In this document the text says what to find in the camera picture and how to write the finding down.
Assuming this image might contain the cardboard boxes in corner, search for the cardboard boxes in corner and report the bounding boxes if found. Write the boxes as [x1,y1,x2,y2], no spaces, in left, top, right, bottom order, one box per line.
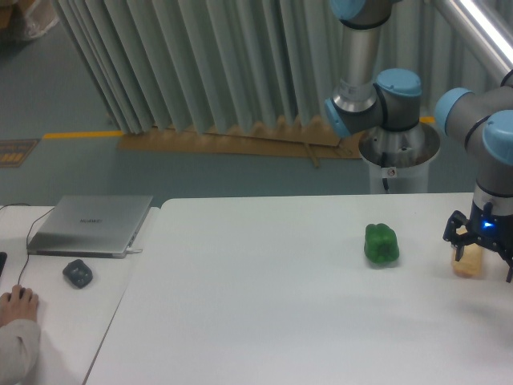
[1,0,59,42]

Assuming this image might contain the pale green folding curtain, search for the pale green folding curtain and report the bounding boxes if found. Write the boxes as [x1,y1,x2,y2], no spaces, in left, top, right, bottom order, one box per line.
[51,0,513,134]

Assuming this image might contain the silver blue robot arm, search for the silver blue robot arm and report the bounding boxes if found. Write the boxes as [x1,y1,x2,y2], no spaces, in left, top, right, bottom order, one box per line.
[325,1,512,263]

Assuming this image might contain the person's hand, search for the person's hand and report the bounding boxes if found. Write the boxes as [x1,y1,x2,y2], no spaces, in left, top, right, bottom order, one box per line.
[1,284,40,330]

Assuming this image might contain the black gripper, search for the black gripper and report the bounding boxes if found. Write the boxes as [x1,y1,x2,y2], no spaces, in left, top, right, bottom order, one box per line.
[442,191,513,283]

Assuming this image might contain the brown cardboard sheet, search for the brown cardboard sheet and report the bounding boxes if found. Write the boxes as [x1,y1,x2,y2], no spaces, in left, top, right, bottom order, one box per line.
[117,115,361,168]

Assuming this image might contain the grey sleeved forearm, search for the grey sleeved forearm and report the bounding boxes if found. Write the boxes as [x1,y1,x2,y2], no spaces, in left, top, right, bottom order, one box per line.
[1,319,41,384]

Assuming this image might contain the black mouse cable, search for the black mouse cable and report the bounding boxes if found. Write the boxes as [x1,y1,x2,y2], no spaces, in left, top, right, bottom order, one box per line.
[0,203,56,289]

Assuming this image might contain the brown floor warning sticker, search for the brown floor warning sticker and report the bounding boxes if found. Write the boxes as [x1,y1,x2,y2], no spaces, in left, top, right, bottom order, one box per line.
[1,139,40,168]

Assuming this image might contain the black keyboard edge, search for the black keyboard edge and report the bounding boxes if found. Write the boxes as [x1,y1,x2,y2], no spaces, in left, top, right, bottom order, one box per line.
[0,252,7,277]

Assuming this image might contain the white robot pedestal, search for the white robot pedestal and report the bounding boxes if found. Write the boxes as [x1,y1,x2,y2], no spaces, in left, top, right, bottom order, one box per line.
[358,123,441,194]

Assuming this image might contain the silver closed laptop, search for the silver closed laptop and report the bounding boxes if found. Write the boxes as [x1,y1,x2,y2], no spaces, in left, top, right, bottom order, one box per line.
[26,195,152,258]

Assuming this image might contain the tan bread loaf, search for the tan bread loaf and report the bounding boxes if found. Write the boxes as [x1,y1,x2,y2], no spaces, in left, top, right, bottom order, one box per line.
[451,244,483,278]

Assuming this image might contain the green bell pepper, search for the green bell pepper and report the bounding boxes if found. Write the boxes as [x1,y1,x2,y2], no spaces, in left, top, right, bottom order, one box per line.
[364,223,400,265]

